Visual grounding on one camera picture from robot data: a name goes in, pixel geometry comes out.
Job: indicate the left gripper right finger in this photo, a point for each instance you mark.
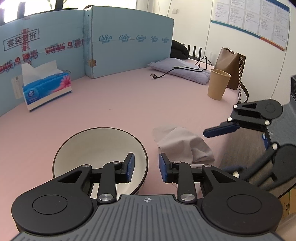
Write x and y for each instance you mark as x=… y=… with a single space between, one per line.
x=179 y=173

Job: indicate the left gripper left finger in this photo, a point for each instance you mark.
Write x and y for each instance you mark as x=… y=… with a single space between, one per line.
x=112 y=174

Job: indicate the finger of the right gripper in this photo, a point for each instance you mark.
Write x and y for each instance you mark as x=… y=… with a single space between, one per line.
x=233 y=124
x=246 y=173

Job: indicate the beige cleaning cloth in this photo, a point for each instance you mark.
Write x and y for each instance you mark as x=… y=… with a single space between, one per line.
x=179 y=144

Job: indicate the white bowl black rim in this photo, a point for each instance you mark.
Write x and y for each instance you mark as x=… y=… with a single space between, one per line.
x=98 y=146

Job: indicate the brown paper cup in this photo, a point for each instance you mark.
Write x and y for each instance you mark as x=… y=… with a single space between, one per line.
x=218 y=83

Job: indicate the brown leather handbag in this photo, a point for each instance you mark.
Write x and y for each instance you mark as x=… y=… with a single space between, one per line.
x=233 y=64

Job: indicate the lavender pillow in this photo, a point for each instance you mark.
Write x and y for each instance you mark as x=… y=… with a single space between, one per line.
x=194 y=72

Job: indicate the black wifi router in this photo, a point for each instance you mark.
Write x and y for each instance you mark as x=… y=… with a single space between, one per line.
x=196 y=53

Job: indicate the black bag behind panel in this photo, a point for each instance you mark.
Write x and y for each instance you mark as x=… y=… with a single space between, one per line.
x=179 y=51

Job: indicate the blue tissue box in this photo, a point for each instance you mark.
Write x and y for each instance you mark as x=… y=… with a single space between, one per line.
x=44 y=83

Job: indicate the right blue cardboard panel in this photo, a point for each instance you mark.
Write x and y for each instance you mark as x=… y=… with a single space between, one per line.
x=116 y=40

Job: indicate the blue cardboard panel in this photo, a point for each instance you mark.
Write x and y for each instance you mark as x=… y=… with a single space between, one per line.
x=36 y=40
x=116 y=40

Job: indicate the left blue cardboard panel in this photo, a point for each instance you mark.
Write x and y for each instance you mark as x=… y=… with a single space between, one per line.
x=36 y=40

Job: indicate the wall notice board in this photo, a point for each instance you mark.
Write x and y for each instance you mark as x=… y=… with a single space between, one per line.
x=266 y=20

